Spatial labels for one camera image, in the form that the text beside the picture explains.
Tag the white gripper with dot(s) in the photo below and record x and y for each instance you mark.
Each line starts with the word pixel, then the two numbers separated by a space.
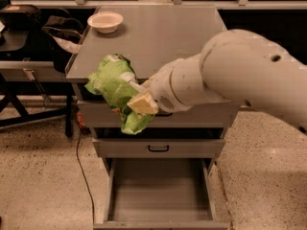
pixel 160 89

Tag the black folding table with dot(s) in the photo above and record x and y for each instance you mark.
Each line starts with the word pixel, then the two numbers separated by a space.
pixel 27 68

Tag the black middle drawer handle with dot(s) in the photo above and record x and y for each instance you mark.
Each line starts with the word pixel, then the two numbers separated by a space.
pixel 157 148

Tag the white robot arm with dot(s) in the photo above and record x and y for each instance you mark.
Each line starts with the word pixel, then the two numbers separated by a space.
pixel 235 66

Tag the grey middle drawer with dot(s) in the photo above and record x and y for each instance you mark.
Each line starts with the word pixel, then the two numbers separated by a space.
pixel 168 142

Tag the grey open bottom drawer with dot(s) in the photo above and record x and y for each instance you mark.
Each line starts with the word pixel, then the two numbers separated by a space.
pixel 159 194

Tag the black top drawer handle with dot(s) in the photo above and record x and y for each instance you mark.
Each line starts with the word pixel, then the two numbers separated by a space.
pixel 163 114

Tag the grey drawer cabinet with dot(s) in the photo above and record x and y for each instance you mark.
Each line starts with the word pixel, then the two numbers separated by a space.
pixel 150 36

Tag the white bowl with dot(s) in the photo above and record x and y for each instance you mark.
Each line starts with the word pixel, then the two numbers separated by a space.
pixel 105 22

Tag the black bag on table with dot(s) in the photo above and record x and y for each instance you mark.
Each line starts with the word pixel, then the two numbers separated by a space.
pixel 20 17

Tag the black drawer handle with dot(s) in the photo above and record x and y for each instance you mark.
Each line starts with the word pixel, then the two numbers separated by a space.
pixel 157 148
pixel 163 114

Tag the grey top drawer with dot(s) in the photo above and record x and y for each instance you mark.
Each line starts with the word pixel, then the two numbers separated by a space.
pixel 96 113

